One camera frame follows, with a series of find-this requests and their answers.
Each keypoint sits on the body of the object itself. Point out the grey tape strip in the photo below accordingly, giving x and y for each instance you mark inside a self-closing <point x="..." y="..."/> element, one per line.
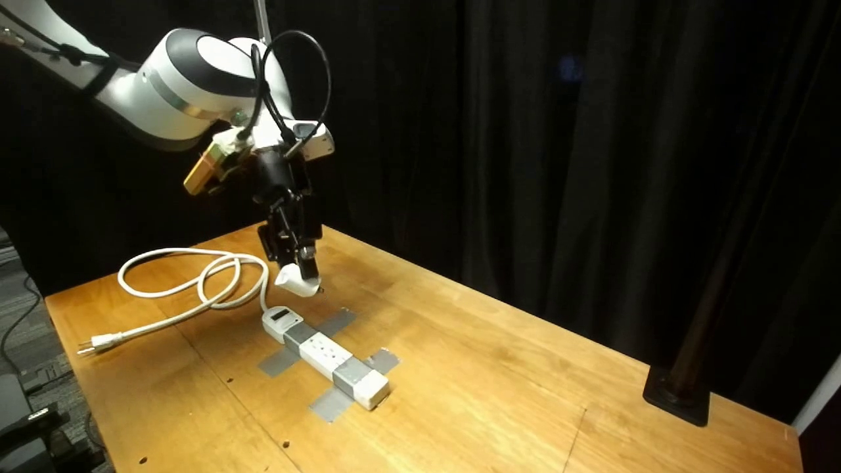
<point x="333" y="404"/>
<point x="281" y="365"/>

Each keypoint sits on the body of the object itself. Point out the white charging adaptor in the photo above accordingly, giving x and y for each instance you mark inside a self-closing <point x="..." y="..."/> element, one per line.
<point x="298" y="283"/>

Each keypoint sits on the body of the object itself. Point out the white post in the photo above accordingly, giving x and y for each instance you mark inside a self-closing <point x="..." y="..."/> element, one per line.
<point x="818" y="396"/>

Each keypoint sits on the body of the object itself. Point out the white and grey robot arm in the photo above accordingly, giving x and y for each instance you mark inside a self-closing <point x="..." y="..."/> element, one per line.
<point x="174" y="82"/>

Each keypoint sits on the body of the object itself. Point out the black pole stand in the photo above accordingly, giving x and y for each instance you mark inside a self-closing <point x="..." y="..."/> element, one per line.
<point x="676" y="396"/>

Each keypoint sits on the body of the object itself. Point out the black curtain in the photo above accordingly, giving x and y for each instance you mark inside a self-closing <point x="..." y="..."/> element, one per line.
<point x="542" y="133"/>

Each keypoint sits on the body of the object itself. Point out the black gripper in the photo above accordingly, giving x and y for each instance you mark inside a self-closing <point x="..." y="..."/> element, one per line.
<point x="282" y="194"/>

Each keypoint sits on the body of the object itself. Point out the white power strip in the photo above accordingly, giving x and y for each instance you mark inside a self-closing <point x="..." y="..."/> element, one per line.
<point x="327" y="354"/>

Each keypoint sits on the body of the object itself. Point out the silver metal frame post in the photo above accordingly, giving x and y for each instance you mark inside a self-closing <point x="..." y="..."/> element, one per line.
<point x="262" y="16"/>

